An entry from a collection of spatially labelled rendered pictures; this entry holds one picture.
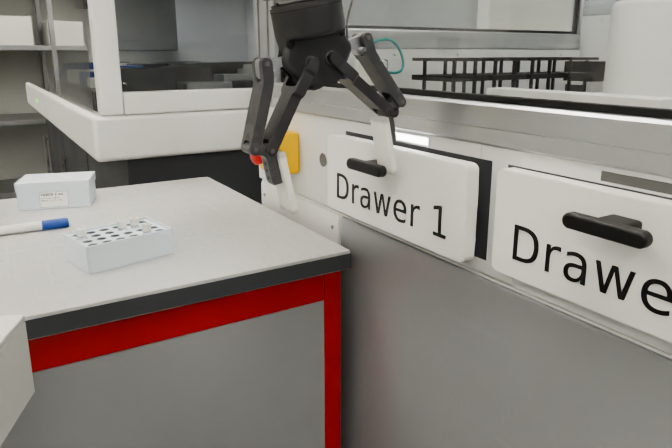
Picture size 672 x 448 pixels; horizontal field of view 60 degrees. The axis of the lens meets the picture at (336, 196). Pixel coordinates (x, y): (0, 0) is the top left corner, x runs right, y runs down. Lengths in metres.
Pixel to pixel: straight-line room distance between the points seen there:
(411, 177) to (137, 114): 0.87
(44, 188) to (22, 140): 3.65
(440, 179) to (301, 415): 0.46
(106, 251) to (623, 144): 0.63
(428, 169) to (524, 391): 0.26
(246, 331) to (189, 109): 0.75
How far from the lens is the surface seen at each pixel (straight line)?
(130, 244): 0.85
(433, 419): 0.84
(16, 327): 0.54
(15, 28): 4.43
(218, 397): 0.87
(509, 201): 0.61
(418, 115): 0.74
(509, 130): 0.63
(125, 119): 1.42
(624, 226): 0.50
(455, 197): 0.64
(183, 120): 1.45
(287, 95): 0.62
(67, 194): 1.20
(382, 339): 0.88
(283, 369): 0.89
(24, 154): 4.86
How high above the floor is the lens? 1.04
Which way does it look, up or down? 14 degrees down
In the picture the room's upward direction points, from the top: straight up
